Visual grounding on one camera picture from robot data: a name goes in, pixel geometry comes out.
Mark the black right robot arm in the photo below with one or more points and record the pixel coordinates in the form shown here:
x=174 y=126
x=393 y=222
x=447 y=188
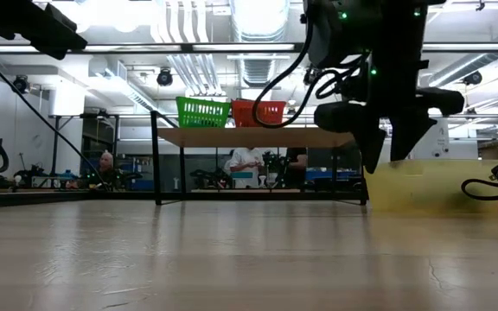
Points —
x=396 y=30

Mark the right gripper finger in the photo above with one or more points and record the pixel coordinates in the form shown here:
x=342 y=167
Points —
x=372 y=149
x=406 y=138

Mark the yellow plastic basket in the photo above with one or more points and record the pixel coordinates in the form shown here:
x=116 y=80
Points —
x=448 y=185

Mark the white pillar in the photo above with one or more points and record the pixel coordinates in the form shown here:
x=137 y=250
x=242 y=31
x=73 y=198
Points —
x=441 y=147

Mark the silver ceiling duct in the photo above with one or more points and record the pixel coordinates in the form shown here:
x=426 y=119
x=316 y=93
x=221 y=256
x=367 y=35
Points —
x=259 y=26

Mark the black ceiling spotlight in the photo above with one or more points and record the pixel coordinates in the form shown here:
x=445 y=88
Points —
x=473 y=78
x=164 y=78
x=21 y=84

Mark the black steel rack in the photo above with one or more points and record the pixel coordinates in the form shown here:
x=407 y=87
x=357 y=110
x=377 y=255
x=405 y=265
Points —
x=115 y=147

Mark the orange plastic basket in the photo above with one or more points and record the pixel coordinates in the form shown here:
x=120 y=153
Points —
x=242 y=113

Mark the black metal rig frame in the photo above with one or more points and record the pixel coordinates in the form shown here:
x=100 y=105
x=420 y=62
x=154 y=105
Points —
x=145 y=47

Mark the small black lab robot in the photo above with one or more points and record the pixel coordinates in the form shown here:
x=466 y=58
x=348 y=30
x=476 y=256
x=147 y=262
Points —
x=275 y=162

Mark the green plastic basket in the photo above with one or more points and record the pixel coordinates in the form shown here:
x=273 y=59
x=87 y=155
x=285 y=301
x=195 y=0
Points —
x=201 y=113

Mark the wooden desk shelf riser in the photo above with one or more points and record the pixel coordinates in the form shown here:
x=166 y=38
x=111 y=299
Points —
x=231 y=137

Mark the person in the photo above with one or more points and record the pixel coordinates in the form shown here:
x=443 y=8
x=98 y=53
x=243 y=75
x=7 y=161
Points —
x=247 y=157
x=106 y=162
x=296 y=157

